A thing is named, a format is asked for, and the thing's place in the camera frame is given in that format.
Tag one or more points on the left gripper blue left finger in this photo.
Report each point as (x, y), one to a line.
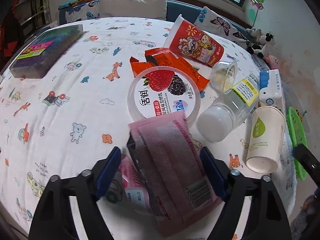
(109, 167)

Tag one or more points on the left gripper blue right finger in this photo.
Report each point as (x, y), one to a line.
(216, 171)

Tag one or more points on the pink snack wrapper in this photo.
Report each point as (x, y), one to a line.
(163, 175)

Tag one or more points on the clear plastic bottle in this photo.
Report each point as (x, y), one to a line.
(229, 110)

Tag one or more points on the white paper cup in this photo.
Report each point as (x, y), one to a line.
(267, 134)

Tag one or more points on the white milk carton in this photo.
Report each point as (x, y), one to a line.
(271, 91)

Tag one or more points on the strawberry yogurt tub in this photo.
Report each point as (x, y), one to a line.
(163, 90)

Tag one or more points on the small clear plastic cup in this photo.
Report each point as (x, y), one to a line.
(223, 74)

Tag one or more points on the orange snack wrapper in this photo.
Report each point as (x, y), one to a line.
(165, 57)

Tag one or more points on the red cartoon paper cup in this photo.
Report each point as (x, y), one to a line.
(188, 40)

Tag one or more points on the green plastic trash basket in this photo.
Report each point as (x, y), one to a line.
(297, 135)

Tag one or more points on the grey sleeve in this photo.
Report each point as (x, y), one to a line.
(304, 220)

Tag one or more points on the printed white table cloth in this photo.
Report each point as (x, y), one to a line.
(88, 85)

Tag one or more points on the pink plush toy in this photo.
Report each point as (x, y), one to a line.
(272, 62)

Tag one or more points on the cow plush toy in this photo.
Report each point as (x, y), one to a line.
(262, 44)

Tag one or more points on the butterfly print pillow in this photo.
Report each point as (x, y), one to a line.
(212, 22)

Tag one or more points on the beige cushion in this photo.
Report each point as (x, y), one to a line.
(154, 9)

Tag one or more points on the blue sofa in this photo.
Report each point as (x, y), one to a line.
(190, 11)

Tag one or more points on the colourful pinwheel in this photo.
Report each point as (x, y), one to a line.
(257, 6)

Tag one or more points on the metal rack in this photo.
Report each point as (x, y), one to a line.
(32, 14)

